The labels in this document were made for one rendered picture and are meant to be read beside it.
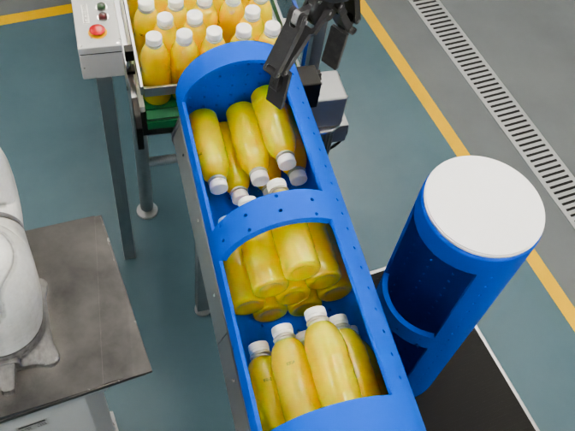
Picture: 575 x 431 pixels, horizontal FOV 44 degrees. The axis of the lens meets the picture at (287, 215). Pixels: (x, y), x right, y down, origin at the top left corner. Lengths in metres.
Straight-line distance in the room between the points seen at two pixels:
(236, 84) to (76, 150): 1.43
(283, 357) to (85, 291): 0.43
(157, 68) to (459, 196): 0.78
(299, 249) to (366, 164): 1.73
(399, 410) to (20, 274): 0.63
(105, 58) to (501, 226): 0.99
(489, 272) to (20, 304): 0.97
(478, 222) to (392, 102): 1.70
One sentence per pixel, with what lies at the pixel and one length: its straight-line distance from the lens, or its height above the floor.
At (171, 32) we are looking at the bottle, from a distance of 1.82.
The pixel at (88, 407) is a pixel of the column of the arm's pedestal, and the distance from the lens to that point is 1.50.
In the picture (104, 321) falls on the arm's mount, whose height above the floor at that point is 1.01.
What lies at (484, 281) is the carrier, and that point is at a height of 0.93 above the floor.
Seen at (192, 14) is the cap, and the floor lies 1.10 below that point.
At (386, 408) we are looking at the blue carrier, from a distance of 1.15.
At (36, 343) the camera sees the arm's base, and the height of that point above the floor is 1.06.
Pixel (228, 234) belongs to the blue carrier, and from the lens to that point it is 1.32.
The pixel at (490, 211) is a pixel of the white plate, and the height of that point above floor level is 1.04.
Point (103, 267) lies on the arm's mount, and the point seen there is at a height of 1.01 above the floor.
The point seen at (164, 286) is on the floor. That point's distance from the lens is 2.60.
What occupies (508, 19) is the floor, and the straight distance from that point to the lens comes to 3.90.
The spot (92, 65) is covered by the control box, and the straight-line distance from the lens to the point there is 1.79.
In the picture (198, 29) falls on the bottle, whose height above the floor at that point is 1.07.
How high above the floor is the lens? 2.28
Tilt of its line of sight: 55 degrees down
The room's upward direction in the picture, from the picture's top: 11 degrees clockwise
